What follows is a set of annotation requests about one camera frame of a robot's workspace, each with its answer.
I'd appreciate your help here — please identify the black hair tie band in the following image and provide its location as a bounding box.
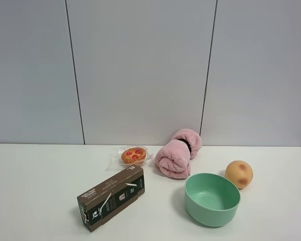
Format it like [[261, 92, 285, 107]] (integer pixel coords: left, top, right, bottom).
[[178, 139, 192, 154]]

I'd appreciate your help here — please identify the fruit tart in wrapper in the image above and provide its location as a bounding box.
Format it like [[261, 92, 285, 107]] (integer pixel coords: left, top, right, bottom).
[[107, 146, 153, 170]]

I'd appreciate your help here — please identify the rolled pink towel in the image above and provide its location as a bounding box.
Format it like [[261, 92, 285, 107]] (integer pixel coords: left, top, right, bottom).
[[155, 129, 202, 179]]

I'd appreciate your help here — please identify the brown green cardboard box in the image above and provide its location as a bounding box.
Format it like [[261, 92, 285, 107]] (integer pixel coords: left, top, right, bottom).
[[77, 165, 145, 232]]

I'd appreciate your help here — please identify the green plastic bowl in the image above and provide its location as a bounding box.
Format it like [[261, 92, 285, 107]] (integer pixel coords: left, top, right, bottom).
[[185, 173, 241, 227]]

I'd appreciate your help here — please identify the yellow-orange peach fruit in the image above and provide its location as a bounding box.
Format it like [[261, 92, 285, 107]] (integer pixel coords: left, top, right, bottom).
[[225, 161, 253, 190]]

